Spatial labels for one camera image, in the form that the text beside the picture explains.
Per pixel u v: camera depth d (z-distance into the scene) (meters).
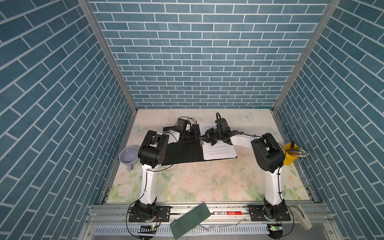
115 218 0.74
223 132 0.82
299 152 0.79
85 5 0.69
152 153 0.58
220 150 0.96
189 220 0.71
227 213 0.74
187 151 0.93
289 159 0.86
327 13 0.73
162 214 0.73
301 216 0.72
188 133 0.94
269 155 0.56
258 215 0.73
